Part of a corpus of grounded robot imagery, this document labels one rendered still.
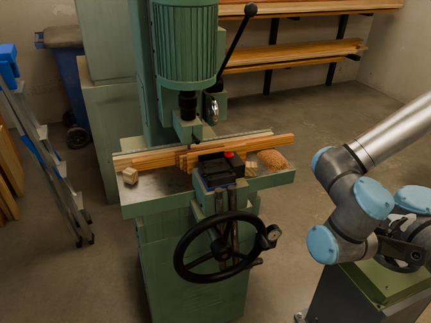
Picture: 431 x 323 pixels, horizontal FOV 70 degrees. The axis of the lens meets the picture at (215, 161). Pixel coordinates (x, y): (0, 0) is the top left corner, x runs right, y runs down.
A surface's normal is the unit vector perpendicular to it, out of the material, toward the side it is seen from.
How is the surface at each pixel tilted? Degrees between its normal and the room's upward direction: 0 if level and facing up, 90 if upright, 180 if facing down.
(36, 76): 90
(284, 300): 0
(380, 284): 1
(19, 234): 0
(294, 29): 90
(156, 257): 90
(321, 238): 76
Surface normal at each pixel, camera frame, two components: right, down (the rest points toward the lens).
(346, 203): -0.92, -0.22
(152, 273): 0.34, 0.55
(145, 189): 0.03, -0.82
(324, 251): -0.90, -0.02
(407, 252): -0.52, -0.04
